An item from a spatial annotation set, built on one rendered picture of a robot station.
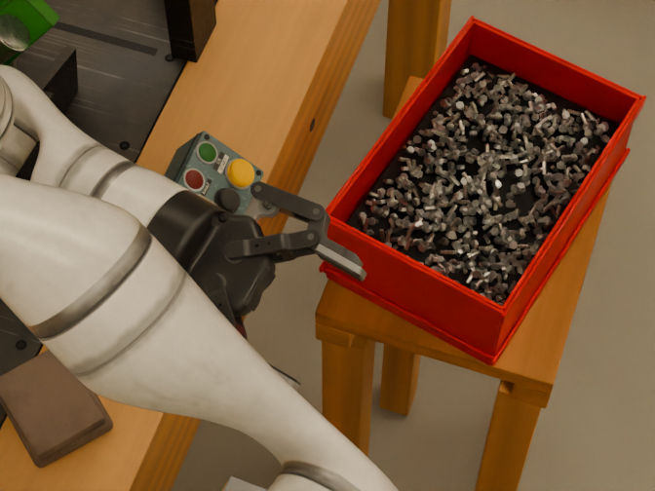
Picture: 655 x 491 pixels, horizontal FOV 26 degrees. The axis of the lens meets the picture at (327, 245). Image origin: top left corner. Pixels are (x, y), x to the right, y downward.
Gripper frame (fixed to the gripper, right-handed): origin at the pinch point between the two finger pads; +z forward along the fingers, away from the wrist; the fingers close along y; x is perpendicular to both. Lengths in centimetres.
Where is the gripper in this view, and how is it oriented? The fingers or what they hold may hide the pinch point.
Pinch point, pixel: (324, 326)
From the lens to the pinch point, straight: 101.5
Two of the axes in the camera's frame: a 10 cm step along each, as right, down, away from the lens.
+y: 5.2, -8.5, 1.2
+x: 1.9, 2.5, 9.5
